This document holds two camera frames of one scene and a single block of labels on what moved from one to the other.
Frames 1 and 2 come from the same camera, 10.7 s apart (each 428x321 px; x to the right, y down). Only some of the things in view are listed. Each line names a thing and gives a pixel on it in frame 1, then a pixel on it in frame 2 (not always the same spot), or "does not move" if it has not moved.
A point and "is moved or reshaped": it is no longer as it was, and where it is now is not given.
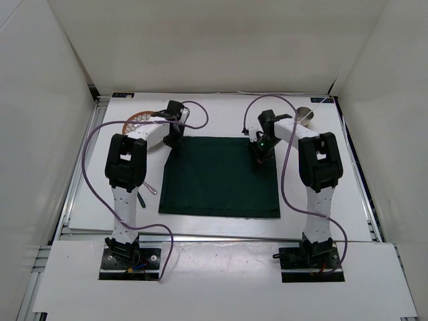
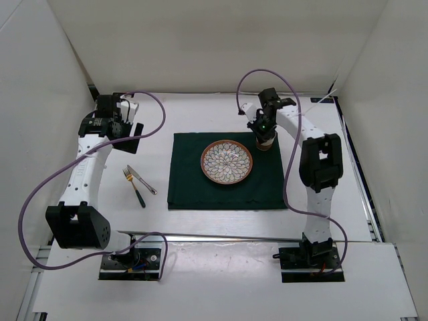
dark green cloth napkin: (215, 176) is moved or reshaped
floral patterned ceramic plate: (139, 116) to (226, 162)
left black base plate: (148, 269) does not move
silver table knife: (152, 189) does not move
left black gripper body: (175, 139) to (128, 146)
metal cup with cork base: (304, 115) is moved or reshaped
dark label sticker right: (320, 99) does not move
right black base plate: (295, 266) does not move
